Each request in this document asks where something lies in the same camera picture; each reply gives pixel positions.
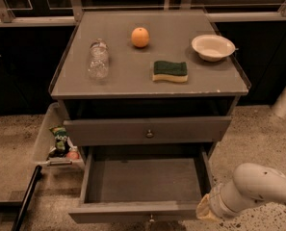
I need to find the grey drawer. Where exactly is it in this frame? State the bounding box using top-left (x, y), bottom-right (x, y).
top-left (64, 116), bottom-right (231, 146)
top-left (69, 143), bottom-right (213, 223)

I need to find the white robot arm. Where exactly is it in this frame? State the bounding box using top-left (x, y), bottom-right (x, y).
top-left (197, 87), bottom-right (286, 220)

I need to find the grey drawer cabinet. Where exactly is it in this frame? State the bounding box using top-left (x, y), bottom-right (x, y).
top-left (48, 9), bottom-right (252, 152)

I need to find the green yellow sponge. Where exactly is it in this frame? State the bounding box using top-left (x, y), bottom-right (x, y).
top-left (152, 61), bottom-right (188, 83)

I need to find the white bowl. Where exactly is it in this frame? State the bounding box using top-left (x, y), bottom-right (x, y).
top-left (192, 35), bottom-right (236, 62)

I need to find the green snack bag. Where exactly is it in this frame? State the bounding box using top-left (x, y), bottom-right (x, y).
top-left (50, 126), bottom-right (68, 152)

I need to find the clear plastic storage bin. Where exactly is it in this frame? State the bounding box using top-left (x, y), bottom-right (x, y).
top-left (33, 103), bottom-right (85, 169)

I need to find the black pole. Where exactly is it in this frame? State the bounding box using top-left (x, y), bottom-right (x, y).
top-left (11, 165), bottom-right (42, 231)

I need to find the orange fruit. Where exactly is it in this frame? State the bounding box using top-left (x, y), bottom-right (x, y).
top-left (131, 27), bottom-right (149, 48)

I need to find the clear plastic water bottle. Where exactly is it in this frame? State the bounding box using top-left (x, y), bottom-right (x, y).
top-left (88, 38), bottom-right (109, 80)

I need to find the metal window rail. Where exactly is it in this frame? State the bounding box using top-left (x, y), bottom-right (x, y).
top-left (0, 0), bottom-right (286, 28)

